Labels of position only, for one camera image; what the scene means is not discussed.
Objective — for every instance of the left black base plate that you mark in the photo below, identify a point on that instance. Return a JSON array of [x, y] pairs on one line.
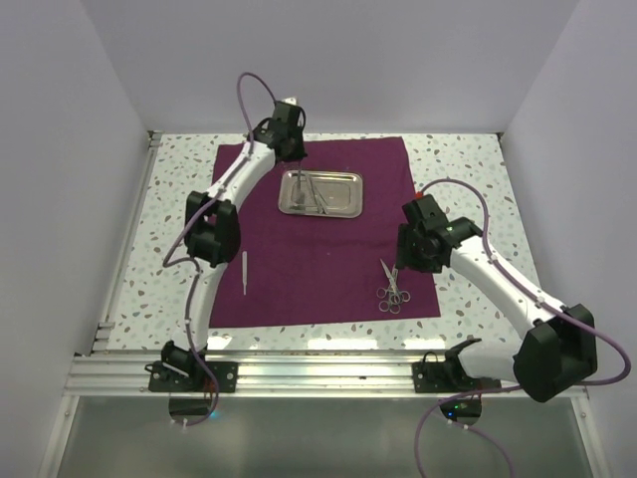
[[220, 376]]

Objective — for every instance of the aluminium front rail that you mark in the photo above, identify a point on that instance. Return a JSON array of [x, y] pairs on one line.
[[375, 374]]

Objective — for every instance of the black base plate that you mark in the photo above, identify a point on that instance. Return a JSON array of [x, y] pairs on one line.
[[220, 376], [436, 373]]

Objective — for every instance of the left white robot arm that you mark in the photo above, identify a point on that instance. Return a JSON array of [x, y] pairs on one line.
[[211, 239]]

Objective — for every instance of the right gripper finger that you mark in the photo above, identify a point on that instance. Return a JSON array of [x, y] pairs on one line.
[[432, 266], [402, 247]]

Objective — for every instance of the steel forceps with rings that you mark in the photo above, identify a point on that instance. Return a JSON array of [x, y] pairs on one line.
[[391, 290]]

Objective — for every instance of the steel instrument tray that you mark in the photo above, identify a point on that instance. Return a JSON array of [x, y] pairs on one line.
[[343, 193]]

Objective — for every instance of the small steel ring scissors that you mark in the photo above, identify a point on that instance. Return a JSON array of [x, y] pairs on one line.
[[406, 297]]

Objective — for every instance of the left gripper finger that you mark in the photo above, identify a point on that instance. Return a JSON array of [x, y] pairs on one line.
[[284, 158], [298, 158]]

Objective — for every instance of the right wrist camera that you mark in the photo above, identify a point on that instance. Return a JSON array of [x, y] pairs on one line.
[[425, 219]]

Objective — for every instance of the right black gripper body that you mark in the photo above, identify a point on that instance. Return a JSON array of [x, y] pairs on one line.
[[420, 255]]

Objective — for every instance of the purple cloth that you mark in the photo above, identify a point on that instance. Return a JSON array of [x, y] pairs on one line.
[[311, 270]]

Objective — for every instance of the steel scalpel handle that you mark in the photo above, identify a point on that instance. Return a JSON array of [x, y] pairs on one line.
[[319, 200]]

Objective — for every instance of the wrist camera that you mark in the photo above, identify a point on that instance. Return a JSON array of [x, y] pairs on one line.
[[425, 219], [289, 112]]

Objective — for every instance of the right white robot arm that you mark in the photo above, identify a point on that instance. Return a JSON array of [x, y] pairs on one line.
[[557, 348]]

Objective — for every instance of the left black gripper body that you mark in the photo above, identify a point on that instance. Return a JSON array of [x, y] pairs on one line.
[[297, 143]]

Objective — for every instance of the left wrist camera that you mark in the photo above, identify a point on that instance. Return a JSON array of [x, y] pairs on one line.
[[289, 112]]

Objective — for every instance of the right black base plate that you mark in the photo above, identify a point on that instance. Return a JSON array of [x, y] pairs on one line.
[[436, 373]]

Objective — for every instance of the steel surgical scissors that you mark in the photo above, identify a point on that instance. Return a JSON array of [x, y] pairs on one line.
[[391, 305]]

